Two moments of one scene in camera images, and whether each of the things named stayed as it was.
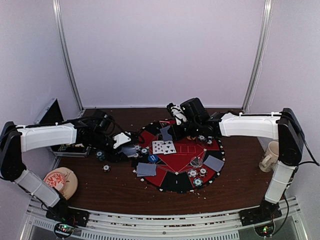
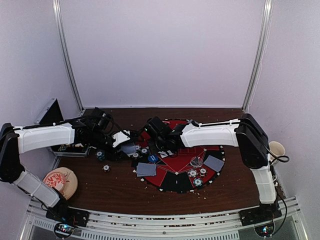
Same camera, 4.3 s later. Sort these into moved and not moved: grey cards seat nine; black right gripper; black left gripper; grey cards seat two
Moved: black right gripper
Not moved: grey cards seat nine; black left gripper; grey cards seat two
